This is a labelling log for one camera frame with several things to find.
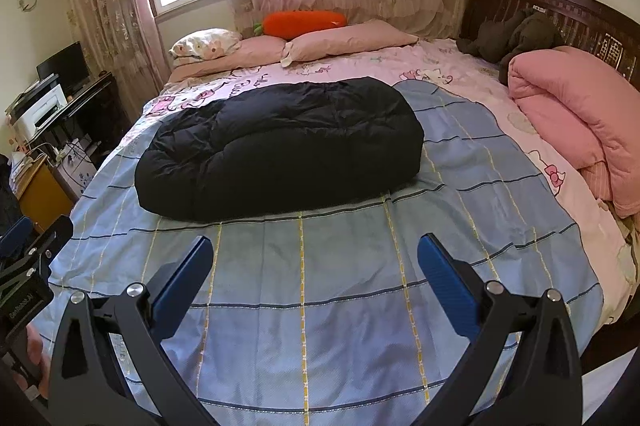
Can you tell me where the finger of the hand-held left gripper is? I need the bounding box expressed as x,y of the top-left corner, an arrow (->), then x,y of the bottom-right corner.
20,215 -> 74,277
0,217 -> 30,259

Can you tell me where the dark wooden bed headboard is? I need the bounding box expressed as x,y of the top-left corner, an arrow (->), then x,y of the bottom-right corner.
457,0 -> 640,87

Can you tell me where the pink pillow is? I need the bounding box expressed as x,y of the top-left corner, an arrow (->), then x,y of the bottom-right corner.
281,19 -> 420,67
167,37 -> 293,79

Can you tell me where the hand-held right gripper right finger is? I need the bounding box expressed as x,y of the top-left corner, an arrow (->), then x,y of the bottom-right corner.
416,233 -> 586,426

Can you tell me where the black desk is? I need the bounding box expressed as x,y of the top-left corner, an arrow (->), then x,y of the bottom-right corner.
10,72 -> 126,157

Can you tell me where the black down jacket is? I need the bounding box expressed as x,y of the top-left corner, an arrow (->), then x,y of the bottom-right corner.
135,77 -> 426,223

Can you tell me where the white storage box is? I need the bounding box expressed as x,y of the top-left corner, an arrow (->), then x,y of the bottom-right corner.
54,138 -> 101,202

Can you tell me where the orange carrot plush pillow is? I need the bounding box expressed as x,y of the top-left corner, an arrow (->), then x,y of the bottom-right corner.
252,8 -> 348,41

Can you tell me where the white floral pillow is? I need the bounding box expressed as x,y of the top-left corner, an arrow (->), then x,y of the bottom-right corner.
169,27 -> 243,62

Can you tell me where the black computer monitor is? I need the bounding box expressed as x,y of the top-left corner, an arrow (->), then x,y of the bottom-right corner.
36,41 -> 91,93

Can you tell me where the blue plaid cartoon bedsheet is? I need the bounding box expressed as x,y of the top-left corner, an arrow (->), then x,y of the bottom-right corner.
37,37 -> 640,426

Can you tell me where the white printer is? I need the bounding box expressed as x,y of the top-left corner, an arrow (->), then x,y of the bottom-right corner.
10,75 -> 68,132

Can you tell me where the person's left hand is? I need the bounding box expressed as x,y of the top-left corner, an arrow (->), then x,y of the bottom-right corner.
12,323 -> 53,407

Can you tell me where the pink folded quilt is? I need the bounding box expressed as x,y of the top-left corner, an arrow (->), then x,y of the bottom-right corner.
507,45 -> 640,219

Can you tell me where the yellow wooden cabinet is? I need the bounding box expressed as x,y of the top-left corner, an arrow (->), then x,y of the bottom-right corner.
10,156 -> 76,234

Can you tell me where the dark olive clothes pile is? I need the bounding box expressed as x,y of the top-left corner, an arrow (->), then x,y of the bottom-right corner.
456,10 -> 566,87

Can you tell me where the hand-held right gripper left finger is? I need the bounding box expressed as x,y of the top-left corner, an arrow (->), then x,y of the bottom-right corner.
47,236 -> 221,426

